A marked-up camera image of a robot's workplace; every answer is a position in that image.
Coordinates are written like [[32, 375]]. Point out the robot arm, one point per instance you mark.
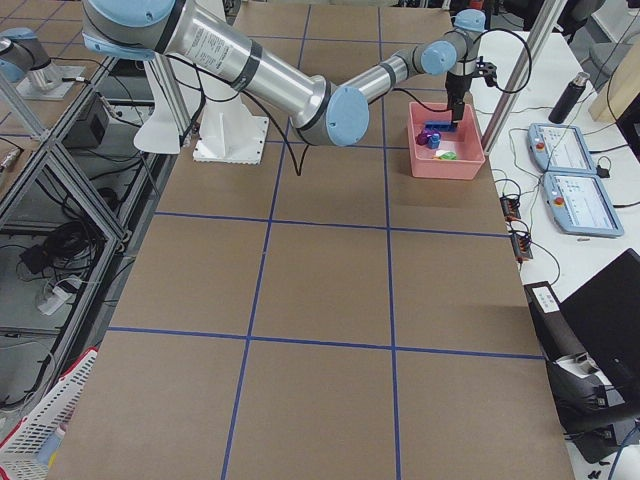
[[321, 112]]

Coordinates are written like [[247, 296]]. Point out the long blue four-stud block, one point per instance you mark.
[[441, 126]]

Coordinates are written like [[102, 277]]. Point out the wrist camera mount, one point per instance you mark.
[[487, 71]]

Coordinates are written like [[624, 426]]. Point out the lower teach pendant tablet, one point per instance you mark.
[[579, 204]]

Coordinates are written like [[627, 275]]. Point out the white plastic basket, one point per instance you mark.
[[31, 447]]

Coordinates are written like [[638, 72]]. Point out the aluminium frame rack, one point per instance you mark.
[[77, 197]]

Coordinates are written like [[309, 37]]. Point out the black water bottle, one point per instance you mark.
[[569, 98]]

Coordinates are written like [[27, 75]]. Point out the aluminium frame post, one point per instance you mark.
[[536, 40]]

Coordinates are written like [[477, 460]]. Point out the purple block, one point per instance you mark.
[[422, 137]]

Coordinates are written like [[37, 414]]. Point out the black laptop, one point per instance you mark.
[[604, 316]]

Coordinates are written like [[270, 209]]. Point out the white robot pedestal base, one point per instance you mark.
[[194, 110]]

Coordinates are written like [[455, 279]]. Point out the upper teach pendant tablet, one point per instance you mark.
[[560, 148]]

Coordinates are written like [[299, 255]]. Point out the small blue block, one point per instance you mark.
[[434, 141]]

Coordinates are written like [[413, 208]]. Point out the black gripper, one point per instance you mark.
[[456, 86]]

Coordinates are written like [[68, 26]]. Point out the pink plastic box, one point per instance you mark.
[[465, 142]]

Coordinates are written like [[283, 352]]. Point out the teach pendant tablet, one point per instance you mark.
[[579, 204], [560, 148]]

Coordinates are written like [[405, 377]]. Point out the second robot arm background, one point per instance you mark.
[[26, 63]]

